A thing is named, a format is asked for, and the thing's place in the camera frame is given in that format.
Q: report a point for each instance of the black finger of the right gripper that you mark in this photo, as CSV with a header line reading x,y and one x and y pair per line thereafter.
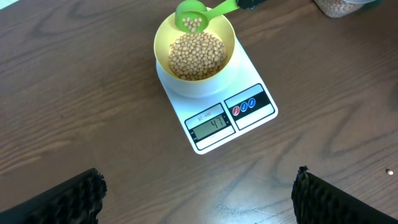
x,y
249,4

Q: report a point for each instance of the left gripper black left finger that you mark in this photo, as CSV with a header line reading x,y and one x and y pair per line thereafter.
x,y
75,201

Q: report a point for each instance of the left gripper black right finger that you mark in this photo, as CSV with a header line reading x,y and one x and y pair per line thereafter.
x,y
315,201

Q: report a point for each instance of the green plastic measuring scoop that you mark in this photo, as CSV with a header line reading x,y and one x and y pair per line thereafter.
x,y
192,16

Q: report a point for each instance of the yellow plastic bowl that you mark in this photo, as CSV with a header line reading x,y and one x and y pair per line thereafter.
x,y
194,56

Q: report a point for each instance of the white digital kitchen scale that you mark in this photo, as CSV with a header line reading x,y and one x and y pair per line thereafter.
x,y
213,119

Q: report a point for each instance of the clear container of soybeans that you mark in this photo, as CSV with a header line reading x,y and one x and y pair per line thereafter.
x,y
340,8

